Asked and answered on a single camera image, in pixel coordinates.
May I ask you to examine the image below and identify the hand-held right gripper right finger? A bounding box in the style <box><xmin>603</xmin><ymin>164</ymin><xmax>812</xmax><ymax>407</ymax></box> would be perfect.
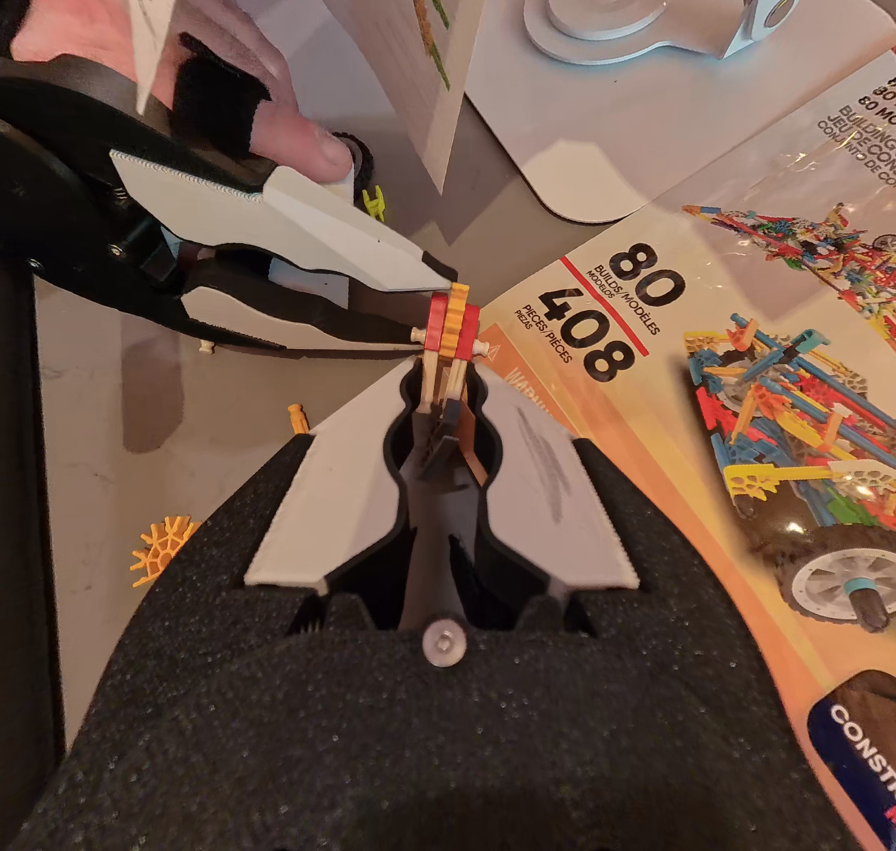
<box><xmin>468</xmin><ymin>364</ymin><xmax>641</xmax><ymax>594</ymax></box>

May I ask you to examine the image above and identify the colourful toy packaging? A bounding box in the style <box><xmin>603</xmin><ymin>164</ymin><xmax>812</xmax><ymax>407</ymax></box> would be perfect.
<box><xmin>476</xmin><ymin>49</ymin><xmax>896</xmax><ymax>851</ymax></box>

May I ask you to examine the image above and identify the person's left hand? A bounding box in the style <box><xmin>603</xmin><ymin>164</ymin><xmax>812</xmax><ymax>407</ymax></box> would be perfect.
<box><xmin>10</xmin><ymin>0</ymin><xmax>356</xmax><ymax>187</ymax></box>

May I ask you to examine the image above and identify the red connector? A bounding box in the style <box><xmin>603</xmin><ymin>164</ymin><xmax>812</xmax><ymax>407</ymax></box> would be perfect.
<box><xmin>422</xmin><ymin>292</ymin><xmax>449</xmax><ymax>356</ymax></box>

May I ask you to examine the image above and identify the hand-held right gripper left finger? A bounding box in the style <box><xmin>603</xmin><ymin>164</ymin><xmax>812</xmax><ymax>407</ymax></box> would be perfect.
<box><xmin>244</xmin><ymin>357</ymin><xmax>421</xmax><ymax>594</ymax></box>

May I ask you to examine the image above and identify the building instruction sheet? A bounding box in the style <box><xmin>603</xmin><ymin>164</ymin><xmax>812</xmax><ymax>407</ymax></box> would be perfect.
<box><xmin>294</xmin><ymin>0</ymin><xmax>491</xmax><ymax>195</ymax></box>

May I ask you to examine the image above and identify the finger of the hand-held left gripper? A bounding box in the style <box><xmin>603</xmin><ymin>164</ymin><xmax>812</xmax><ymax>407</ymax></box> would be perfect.
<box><xmin>111</xmin><ymin>151</ymin><xmax>459</xmax><ymax>293</ymax></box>
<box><xmin>178</xmin><ymin>282</ymin><xmax>429</xmax><ymax>352</ymax></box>

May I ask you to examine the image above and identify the connector assembly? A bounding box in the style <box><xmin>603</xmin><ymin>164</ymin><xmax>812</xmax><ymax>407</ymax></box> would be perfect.
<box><xmin>412</xmin><ymin>282</ymin><xmax>494</xmax><ymax>482</ymax></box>

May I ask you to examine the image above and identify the small black wheel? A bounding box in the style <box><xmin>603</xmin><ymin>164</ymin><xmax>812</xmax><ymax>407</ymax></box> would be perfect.
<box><xmin>332</xmin><ymin>131</ymin><xmax>375</xmax><ymax>201</ymax></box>

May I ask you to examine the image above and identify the white book stand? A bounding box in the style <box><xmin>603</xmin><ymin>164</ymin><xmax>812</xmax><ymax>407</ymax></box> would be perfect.
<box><xmin>465</xmin><ymin>0</ymin><xmax>896</xmax><ymax>225</ymax></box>

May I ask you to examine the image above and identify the black perforated board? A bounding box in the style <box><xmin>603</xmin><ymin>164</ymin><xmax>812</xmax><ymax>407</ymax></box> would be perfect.
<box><xmin>0</xmin><ymin>270</ymin><xmax>65</xmax><ymax>817</ymax></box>

